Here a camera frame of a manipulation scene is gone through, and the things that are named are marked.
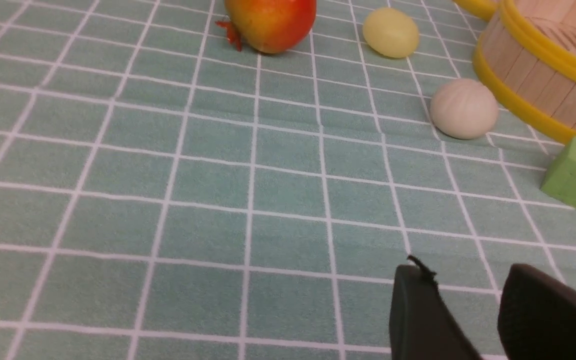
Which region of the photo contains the yellow bun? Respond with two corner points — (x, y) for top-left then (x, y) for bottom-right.
(362, 7), (420, 59)

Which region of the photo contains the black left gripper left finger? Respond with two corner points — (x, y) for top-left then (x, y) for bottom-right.
(389, 255), (482, 360)

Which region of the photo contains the white bun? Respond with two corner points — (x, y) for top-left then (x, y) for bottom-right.
(429, 78), (499, 141)

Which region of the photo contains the green checkered tablecloth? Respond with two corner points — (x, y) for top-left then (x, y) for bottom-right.
(0, 0), (576, 360)

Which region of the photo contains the bamboo steamer tray yellow rim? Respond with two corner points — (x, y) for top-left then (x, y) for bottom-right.
(472, 0), (576, 144)

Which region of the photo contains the bamboo steamer lid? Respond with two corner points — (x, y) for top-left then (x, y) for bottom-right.
(453, 0), (499, 22)

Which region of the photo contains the red pomegranate toy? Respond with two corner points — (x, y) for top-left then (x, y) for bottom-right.
(215, 0), (317, 55)

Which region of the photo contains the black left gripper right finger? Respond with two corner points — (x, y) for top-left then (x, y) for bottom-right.
(497, 263), (576, 360)

